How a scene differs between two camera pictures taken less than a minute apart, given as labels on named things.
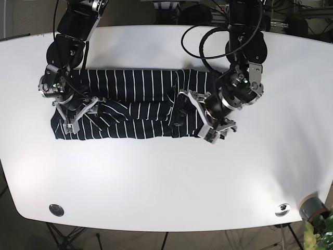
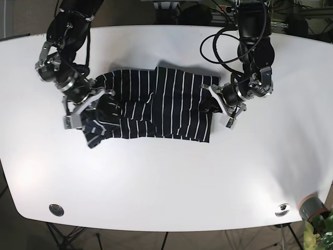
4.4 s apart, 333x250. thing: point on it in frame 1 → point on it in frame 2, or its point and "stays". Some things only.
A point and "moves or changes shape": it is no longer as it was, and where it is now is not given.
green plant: [318, 234] stays
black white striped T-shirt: [130, 104] moves or changes shape
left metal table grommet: [56, 210] stays
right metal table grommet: [282, 210] stays
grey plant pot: [310, 206] stays
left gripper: [69, 100] → [80, 92]
